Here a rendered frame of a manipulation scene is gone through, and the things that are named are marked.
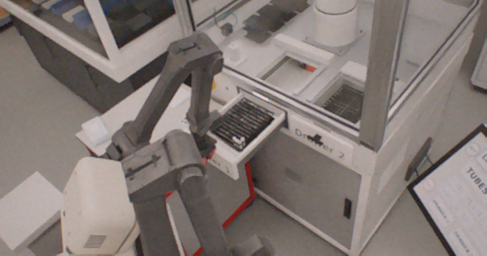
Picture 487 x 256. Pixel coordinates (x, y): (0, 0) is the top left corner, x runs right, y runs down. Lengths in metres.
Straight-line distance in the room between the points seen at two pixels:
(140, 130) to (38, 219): 0.85
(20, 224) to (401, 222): 1.93
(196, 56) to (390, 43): 0.55
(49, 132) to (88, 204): 2.53
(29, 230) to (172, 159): 1.28
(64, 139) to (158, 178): 2.73
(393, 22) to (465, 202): 0.55
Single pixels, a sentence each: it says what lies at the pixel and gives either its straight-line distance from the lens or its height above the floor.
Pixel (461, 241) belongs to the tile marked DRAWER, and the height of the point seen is 1.01.
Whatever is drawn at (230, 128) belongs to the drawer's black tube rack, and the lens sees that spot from 1.66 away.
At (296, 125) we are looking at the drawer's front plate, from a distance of 1.65.
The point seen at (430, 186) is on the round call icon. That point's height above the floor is 1.02.
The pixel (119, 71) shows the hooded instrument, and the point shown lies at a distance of 2.21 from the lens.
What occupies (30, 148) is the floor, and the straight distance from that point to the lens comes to 3.44.
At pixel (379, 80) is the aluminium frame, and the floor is 1.27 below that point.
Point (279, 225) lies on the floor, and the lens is 2.41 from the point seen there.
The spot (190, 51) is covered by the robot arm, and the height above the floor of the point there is 1.53.
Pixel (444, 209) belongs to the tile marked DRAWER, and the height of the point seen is 1.01.
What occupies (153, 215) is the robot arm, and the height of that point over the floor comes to 1.52.
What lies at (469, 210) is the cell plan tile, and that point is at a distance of 1.31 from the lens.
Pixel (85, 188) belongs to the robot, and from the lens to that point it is 0.99.
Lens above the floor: 2.10
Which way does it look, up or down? 45 degrees down
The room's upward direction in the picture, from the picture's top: 10 degrees counter-clockwise
